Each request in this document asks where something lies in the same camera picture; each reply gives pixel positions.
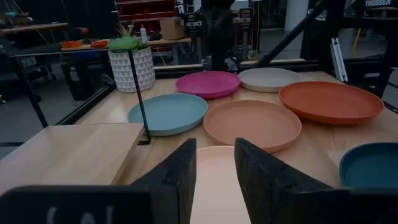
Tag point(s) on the white round column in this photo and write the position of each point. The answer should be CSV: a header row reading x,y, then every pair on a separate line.
x,y
295,14

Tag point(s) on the red storage bin rack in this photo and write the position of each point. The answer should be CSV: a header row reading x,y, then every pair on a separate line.
x,y
146,11

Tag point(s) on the wooden workbench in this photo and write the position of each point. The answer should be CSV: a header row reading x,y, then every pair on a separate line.
x,y
169,41

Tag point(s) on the silver aluminium profile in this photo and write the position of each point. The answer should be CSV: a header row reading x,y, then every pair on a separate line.
x,y
339,60

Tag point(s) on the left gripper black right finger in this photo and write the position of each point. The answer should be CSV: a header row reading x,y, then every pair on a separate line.
x,y
280,196

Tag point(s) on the orange red plate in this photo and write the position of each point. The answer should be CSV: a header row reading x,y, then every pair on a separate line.
x,y
331,101

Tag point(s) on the dark teal plate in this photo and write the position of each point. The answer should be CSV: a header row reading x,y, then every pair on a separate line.
x,y
371,168

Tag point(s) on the green succulent plant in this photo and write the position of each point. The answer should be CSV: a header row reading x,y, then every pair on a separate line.
x,y
126,43

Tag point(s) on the cardboard box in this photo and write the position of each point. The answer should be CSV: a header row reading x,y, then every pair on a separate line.
x,y
172,28

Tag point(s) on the cream white plate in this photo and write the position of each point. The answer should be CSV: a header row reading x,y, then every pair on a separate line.
x,y
268,78

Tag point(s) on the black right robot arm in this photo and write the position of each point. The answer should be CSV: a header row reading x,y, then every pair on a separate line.
x,y
221,34

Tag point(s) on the white squeeze bottle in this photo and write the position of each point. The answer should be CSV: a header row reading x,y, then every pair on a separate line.
x,y
143,35

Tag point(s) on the white triangle-patterned plant pot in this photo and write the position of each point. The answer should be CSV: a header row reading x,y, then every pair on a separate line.
x,y
132,73

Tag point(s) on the magenta plate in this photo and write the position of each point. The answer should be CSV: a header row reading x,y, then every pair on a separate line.
x,y
207,83

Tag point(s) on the peach plate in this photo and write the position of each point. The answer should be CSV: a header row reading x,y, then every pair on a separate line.
x,y
252,124

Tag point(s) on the pale pink plate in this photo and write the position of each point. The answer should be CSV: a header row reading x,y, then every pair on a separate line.
x,y
217,183

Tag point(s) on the light blue plate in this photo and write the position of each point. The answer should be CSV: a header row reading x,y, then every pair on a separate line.
x,y
169,113

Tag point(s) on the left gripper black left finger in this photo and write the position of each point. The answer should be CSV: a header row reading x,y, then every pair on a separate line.
x,y
161,193

